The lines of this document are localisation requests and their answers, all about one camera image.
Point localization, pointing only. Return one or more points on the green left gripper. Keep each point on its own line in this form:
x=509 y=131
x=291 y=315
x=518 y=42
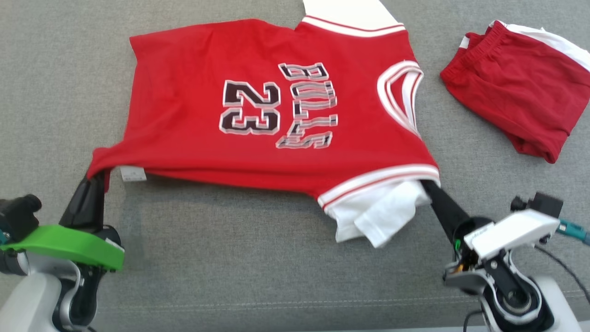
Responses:
x=69 y=242

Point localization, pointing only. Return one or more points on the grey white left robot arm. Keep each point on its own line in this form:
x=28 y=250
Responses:
x=27 y=299

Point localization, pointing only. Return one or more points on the red shorts with white stripes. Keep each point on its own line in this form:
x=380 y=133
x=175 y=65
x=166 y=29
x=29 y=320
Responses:
x=521 y=92

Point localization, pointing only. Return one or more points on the red basketball jersey number 23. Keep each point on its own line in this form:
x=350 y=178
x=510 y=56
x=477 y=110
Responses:
x=193 y=115

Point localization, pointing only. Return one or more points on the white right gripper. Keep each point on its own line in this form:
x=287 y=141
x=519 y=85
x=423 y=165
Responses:
x=511 y=230

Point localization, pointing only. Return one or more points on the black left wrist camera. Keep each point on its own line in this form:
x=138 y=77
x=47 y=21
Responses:
x=18 y=216

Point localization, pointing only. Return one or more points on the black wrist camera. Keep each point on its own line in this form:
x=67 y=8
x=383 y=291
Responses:
x=544 y=203
x=18 y=216

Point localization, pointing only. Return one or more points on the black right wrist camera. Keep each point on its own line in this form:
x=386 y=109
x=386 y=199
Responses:
x=544 y=203

